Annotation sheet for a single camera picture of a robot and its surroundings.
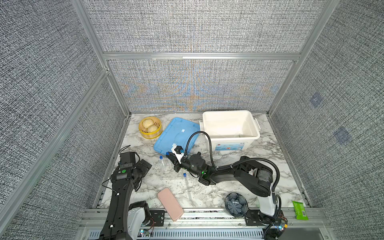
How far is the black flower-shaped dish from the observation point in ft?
2.44

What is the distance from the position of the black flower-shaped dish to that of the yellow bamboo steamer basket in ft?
1.98

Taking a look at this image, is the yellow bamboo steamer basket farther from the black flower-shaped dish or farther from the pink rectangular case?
the black flower-shaped dish

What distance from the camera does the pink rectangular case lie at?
744 millimetres

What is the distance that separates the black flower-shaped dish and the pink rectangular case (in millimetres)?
238

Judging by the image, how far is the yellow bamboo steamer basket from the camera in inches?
41.3
